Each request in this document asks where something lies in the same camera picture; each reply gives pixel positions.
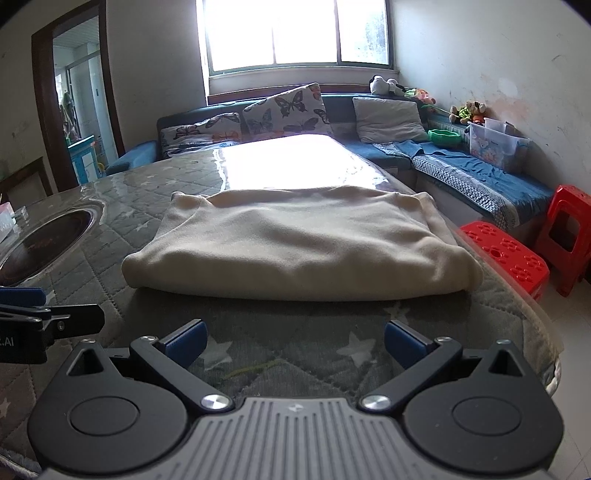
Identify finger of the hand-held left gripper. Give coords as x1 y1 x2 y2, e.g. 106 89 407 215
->
0 287 47 307
28 303 105 342

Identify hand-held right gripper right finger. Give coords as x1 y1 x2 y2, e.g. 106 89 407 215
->
361 318 527 411

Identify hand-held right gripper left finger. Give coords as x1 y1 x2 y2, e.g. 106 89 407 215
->
66 318 232 411

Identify cream knit sweater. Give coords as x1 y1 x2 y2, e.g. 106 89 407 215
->
121 185 485 302

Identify round black inset cooktop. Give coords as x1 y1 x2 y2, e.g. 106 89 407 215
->
0 208 100 287

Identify wooden chair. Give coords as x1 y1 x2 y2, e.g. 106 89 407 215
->
0 156 55 208

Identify low red perforated stool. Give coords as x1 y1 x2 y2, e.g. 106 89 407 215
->
459 220 550 303

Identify small blue cabinet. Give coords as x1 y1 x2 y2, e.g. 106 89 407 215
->
68 135 105 185

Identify grey patterned sofa cover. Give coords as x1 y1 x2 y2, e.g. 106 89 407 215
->
372 141 522 232

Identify blue sofa cloth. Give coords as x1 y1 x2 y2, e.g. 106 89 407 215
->
394 138 555 208

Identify green plastic bowl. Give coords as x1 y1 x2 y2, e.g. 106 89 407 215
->
427 129 462 147

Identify small butterfly print cushion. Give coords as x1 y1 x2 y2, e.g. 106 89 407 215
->
159 112 243 158

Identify clear plastic storage box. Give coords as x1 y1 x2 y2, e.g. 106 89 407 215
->
466 117 532 172

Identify tall red plastic stool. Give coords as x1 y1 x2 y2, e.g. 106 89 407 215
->
534 185 591 297

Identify plain grey cushion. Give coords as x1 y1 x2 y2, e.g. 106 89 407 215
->
352 97 430 144

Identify brown teddy bear toys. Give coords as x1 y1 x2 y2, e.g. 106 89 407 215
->
450 100 489 126

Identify colourful plush toy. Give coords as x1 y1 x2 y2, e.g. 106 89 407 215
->
406 88 437 107

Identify blue corner sofa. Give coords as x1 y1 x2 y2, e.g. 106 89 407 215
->
106 92 555 232

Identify large butterfly print cushion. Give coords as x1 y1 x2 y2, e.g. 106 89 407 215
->
242 83 332 137

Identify panda plush toy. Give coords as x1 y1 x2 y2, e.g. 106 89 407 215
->
369 75 409 97

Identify window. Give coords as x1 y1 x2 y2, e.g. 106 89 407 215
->
198 0 398 75

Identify dark wooden door frame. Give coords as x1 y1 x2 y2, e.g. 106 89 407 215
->
31 0 126 195

